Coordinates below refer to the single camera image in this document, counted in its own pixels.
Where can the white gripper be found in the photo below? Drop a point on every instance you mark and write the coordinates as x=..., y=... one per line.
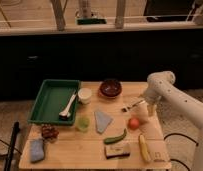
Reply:
x=143, y=111

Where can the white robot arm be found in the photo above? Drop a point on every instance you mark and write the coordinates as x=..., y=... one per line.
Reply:
x=161, y=85

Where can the white cup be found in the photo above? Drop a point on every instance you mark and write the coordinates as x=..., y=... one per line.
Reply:
x=84, y=95

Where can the green plastic cup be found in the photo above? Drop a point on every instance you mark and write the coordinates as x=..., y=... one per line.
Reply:
x=82, y=124

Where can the orange tomato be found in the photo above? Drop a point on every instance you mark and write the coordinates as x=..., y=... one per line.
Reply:
x=133, y=123

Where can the wooden table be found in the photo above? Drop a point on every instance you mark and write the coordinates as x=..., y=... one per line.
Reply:
x=85, y=150

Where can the yellow banana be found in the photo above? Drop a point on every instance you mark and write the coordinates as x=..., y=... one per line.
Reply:
x=144, y=150

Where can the dark red bowl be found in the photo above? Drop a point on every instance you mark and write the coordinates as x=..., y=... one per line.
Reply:
x=110, y=88

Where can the light blue folded cloth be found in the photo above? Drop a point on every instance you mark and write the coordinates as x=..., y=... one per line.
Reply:
x=102, y=121

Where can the green cucumber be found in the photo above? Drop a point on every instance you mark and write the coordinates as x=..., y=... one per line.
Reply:
x=111, y=140

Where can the white brush in tray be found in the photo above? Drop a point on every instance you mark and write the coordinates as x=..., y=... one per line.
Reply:
x=65, y=113

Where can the green plastic tray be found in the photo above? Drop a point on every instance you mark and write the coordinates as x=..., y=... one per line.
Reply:
x=51, y=100

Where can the brown grape bunch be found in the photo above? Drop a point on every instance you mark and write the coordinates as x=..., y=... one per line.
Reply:
x=49, y=132

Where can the green base stand background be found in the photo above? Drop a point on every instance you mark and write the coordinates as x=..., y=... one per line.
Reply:
x=89, y=21

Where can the black pole left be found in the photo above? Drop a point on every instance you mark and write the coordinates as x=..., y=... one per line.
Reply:
x=11, y=148

